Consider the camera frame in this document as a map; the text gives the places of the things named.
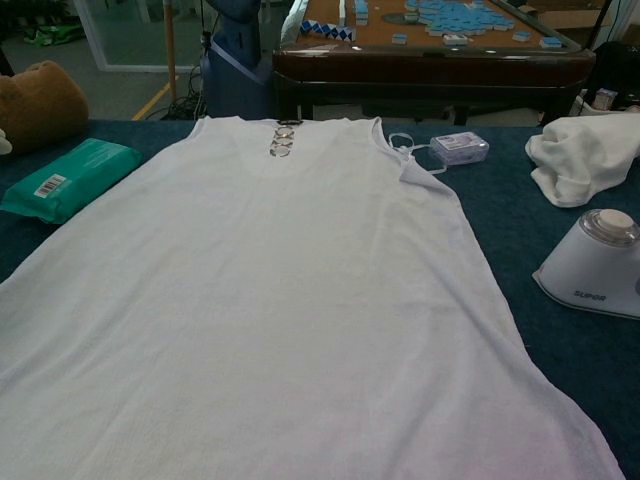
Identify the black bag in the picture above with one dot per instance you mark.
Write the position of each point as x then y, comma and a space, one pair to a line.
617, 70

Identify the brown wooden mahjong table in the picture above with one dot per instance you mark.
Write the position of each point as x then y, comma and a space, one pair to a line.
425, 67

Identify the wooden pole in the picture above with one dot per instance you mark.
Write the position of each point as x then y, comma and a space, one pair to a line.
171, 45

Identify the dark teal table cover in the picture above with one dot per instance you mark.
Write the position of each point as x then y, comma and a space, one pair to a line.
550, 370

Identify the clear box with purple label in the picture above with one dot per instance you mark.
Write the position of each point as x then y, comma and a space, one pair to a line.
460, 148

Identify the green wet wipes pack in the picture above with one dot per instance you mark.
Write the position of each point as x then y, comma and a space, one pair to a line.
70, 180

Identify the blue mahjong tile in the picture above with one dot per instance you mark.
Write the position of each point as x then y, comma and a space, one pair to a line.
521, 36
549, 42
401, 39

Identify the brown plush capybara toy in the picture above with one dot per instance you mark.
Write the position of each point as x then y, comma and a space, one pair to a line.
40, 105

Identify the cream crumpled towel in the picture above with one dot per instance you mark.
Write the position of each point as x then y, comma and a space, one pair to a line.
585, 150

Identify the face-up white mahjong tiles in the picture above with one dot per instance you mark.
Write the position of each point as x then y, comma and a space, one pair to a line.
456, 40

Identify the white Supor appliance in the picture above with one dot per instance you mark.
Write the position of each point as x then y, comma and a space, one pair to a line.
585, 270

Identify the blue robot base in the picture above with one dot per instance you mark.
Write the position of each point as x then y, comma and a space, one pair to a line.
235, 75

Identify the blue white snake puzzle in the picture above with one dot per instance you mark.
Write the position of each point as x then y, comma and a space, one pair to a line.
327, 29

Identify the cardboard box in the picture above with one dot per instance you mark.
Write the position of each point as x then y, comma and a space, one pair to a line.
565, 15

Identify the white sleeveless top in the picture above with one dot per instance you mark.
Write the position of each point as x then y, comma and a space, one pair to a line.
275, 300

